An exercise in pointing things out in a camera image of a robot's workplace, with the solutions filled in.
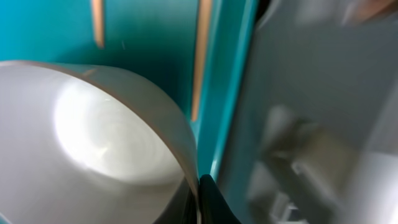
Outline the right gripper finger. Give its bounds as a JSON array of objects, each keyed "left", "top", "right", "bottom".
[{"left": 198, "top": 174, "right": 241, "bottom": 224}]

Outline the grey metal bowl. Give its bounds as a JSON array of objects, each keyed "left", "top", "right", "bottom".
[{"left": 1, "top": 61, "right": 201, "bottom": 224}]

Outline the grey dishwasher rack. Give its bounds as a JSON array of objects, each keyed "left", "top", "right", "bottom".
[{"left": 218, "top": 0, "right": 397, "bottom": 223}]

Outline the teal serving tray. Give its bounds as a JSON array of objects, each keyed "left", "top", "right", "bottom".
[{"left": 1, "top": 0, "right": 258, "bottom": 178}]

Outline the right wooden chopstick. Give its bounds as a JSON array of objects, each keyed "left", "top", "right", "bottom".
[{"left": 191, "top": 0, "right": 213, "bottom": 121}]

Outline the wooden chopstick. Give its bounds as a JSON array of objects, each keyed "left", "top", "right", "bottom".
[
  {"left": 91, "top": 0, "right": 105, "bottom": 49},
  {"left": 191, "top": 0, "right": 213, "bottom": 121}
]

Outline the left wooden chopstick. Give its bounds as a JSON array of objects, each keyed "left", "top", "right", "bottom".
[{"left": 91, "top": 0, "right": 105, "bottom": 49}]

